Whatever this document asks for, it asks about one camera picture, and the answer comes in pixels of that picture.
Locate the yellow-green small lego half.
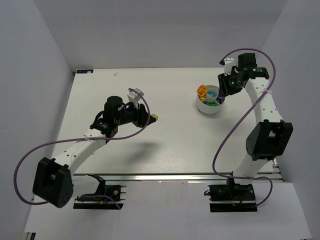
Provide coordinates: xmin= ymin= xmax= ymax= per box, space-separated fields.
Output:
xmin=151 ymin=114 xmax=159 ymax=120

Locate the purple lego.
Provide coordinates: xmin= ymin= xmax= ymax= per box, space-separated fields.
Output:
xmin=216 ymin=96 xmax=225 ymax=104

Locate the green arch lego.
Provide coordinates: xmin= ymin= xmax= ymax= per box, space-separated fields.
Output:
xmin=206 ymin=102 xmax=220 ymax=107

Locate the yellow butterfly lego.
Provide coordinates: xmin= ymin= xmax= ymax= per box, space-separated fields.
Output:
xmin=196 ymin=84 xmax=208 ymax=101

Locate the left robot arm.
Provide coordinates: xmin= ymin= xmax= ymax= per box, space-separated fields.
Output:
xmin=32 ymin=96 xmax=158 ymax=208

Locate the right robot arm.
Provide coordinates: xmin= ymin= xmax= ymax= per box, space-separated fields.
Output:
xmin=218 ymin=53 xmax=293 ymax=185

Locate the blue label left corner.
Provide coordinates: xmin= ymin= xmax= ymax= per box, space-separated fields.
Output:
xmin=76 ymin=69 xmax=94 ymax=74

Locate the white round divided container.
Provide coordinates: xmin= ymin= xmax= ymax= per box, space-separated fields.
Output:
xmin=195 ymin=85 xmax=225 ymax=115

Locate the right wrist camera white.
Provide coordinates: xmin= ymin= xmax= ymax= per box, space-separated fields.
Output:
xmin=219 ymin=57 xmax=237 ymax=76

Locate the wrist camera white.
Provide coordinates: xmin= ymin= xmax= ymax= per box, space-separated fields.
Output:
xmin=219 ymin=57 xmax=237 ymax=76
xmin=127 ymin=88 xmax=144 ymax=109

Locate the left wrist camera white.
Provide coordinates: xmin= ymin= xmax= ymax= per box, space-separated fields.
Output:
xmin=127 ymin=88 xmax=144 ymax=109

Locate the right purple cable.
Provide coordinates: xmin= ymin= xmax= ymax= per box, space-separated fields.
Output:
xmin=212 ymin=48 xmax=277 ymax=207

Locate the purple cable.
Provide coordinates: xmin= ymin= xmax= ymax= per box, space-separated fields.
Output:
xmin=212 ymin=48 xmax=277 ymax=207
xmin=13 ymin=87 xmax=151 ymax=206

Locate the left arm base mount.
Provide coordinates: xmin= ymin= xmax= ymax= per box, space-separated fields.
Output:
xmin=72 ymin=174 xmax=127 ymax=210

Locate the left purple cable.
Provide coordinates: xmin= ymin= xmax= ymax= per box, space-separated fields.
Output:
xmin=13 ymin=87 xmax=151 ymax=206

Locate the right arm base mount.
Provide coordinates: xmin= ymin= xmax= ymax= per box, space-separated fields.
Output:
xmin=203 ymin=179 xmax=258 ymax=213

